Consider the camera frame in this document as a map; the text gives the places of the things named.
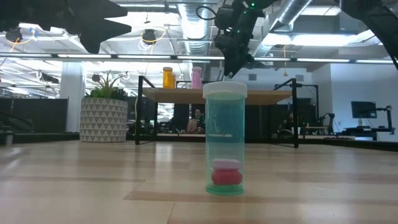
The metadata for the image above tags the dark office desk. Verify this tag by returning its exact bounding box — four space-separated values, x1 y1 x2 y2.
341 126 396 141

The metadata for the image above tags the dark office partition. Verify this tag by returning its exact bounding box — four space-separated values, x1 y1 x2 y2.
0 98 69 133

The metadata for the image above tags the tall orange medicine bottle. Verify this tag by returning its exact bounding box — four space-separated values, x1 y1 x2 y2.
162 66 174 90

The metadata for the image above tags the lavender pill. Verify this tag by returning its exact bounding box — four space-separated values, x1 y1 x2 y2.
213 159 242 171

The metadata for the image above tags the wooden shelf with black frame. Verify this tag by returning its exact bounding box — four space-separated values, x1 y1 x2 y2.
134 75 320 149

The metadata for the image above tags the tall pink medicine bottle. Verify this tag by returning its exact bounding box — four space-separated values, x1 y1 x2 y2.
191 66 203 90

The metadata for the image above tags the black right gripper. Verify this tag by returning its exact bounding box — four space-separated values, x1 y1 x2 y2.
214 29 255 77

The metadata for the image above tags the silver corrugated ventilation duct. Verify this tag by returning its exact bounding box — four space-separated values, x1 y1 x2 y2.
177 0 213 82

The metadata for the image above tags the green spiky plant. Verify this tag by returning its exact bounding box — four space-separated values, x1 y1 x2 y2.
88 70 127 101

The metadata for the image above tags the person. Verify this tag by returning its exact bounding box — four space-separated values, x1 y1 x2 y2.
186 108 206 134
279 111 295 138

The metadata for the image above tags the silver slanted ventilation duct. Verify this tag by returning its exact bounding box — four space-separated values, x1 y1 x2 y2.
253 0 313 58

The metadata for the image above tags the white triangle-patterned planter pot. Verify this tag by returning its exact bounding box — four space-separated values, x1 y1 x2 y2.
80 97 129 143

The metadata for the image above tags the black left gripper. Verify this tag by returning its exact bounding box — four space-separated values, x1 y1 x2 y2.
46 0 132 54

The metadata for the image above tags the black overhead frame bar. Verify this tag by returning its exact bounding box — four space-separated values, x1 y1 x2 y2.
0 52 398 65

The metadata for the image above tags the red pill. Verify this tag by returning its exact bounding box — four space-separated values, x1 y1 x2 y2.
211 169 244 187

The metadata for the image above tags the black overhead camera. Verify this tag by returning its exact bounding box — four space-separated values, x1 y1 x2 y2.
142 29 157 46

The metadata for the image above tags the gold hanging pendant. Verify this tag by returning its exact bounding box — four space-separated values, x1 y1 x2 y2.
282 45 289 78

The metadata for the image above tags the dark computer monitor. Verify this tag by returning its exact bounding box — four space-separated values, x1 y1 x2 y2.
351 101 377 119

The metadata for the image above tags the thick black cable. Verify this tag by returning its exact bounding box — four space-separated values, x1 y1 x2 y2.
195 5 219 21

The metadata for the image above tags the green bottle with red pill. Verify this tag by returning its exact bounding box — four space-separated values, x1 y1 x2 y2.
203 82 248 197

